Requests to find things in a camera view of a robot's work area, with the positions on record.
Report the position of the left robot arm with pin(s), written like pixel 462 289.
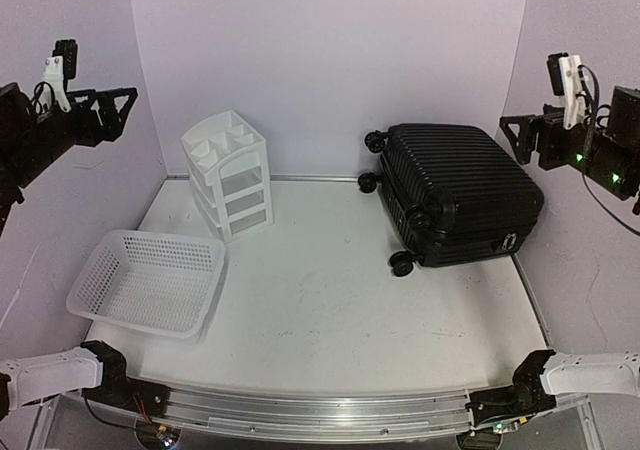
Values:
pixel 74 167

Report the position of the black ribbed hard-shell suitcase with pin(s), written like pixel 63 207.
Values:
pixel 453 193

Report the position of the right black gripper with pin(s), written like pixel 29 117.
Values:
pixel 542 125

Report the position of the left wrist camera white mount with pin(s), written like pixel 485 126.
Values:
pixel 60 68

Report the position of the white perforated plastic basket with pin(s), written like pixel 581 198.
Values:
pixel 157 284

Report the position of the white plastic drawer organizer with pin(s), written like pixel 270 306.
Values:
pixel 229 175

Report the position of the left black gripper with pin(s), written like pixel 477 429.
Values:
pixel 111 126

